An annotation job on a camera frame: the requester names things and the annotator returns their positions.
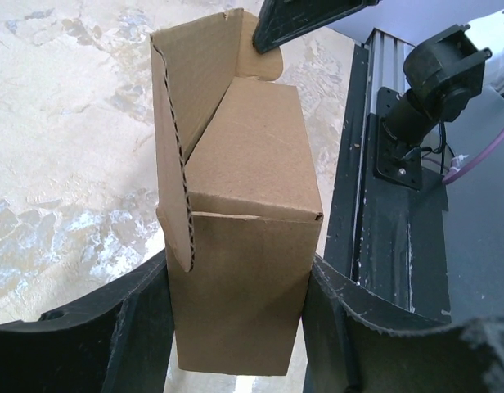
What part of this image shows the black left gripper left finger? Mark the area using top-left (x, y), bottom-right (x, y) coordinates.
top-left (0, 251), bottom-right (174, 392)

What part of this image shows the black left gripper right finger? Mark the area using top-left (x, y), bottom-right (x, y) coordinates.
top-left (302, 256), bottom-right (504, 392)

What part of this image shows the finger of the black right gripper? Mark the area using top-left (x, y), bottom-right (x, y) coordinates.
top-left (252, 0), bottom-right (379, 54)

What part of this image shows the brown cardboard paper box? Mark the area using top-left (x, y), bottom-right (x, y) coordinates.
top-left (150, 8), bottom-right (323, 376)

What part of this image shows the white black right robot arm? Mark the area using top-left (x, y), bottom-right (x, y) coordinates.
top-left (253, 1), bottom-right (504, 147)

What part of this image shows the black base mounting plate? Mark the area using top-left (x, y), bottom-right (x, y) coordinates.
top-left (324, 45), bottom-right (451, 323)

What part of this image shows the aluminium frame rail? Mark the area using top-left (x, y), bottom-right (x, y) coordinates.
top-left (353, 30), bottom-right (412, 293)

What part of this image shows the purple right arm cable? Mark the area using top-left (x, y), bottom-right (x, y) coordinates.
top-left (442, 67), bottom-right (504, 185)

